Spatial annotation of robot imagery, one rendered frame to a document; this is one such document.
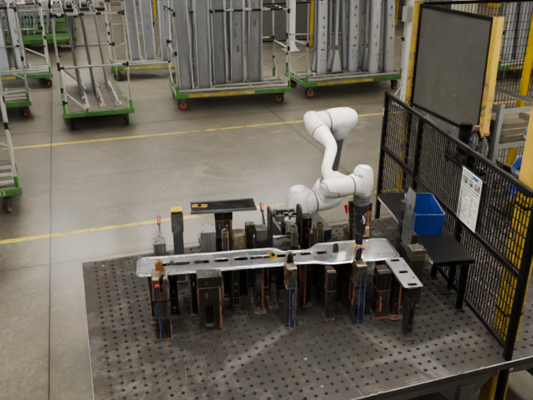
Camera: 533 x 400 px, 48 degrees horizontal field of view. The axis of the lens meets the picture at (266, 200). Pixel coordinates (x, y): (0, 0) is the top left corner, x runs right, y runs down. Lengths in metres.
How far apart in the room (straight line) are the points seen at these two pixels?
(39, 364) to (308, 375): 2.04
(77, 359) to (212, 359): 1.49
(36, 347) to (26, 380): 0.34
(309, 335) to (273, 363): 0.28
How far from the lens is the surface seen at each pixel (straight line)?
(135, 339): 3.14
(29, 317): 4.77
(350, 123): 3.53
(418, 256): 3.22
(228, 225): 3.39
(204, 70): 9.86
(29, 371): 4.26
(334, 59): 10.99
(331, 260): 3.15
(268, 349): 3.01
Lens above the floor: 2.54
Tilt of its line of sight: 24 degrees down
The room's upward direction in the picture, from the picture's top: straight up
